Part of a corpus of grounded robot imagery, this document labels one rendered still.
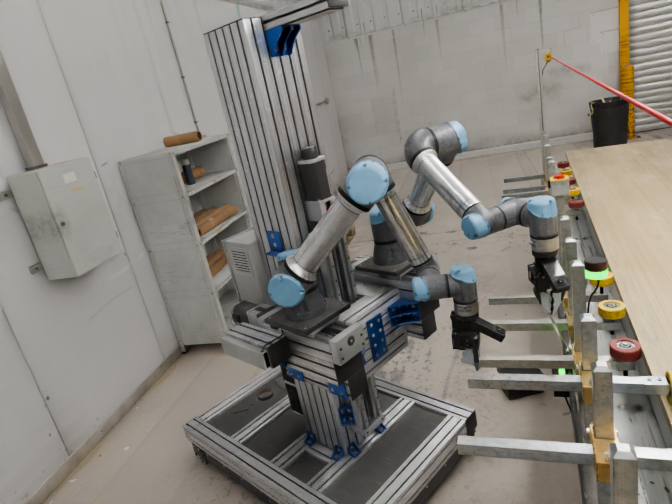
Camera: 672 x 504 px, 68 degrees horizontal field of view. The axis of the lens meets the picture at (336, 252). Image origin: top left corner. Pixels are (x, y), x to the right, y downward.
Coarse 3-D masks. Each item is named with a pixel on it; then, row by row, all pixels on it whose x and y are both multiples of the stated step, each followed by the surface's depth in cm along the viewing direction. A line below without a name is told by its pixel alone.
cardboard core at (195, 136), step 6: (192, 132) 386; (198, 132) 388; (168, 138) 391; (174, 138) 389; (180, 138) 388; (186, 138) 386; (192, 138) 385; (198, 138) 391; (168, 144) 392; (174, 144) 392; (180, 144) 392
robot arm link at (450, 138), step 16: (432, 128) 168; (448, 128) 168; (448, 144) 168; (464, 144) 171; (448, 160) 174; (416, 192) 193; (432, 192) 192; (416, 208) 199; (432, 208) 205; (416, 224) 206
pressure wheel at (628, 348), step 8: (616, 344) 146; (624, 344) 144; (632, 344) 144; (640, 344) 143; (616, 352) 143; (624, 352) 142; (632, 352) 141; (640, 352) 142; (624, 360) 142; (632, 360) 142
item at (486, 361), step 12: (480, 360) 160; (492, 360) 159; (504, 360) 157; (516, 360) 156; (528, 360) 155; (540, 360) 153; (552, 360) 152; (564, 360) 151; (600, 360) 147; (612, 360) 146
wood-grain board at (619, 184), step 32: (576, 160) 362; (608, 160) 344; (640, 160) 328; (608, 192) 279; (640, 192) 268; (608, 224) 235; (640, 224) 227; (608, 256) 203; (640, 256) 197; (640, 288) 174; (640, 320) 156
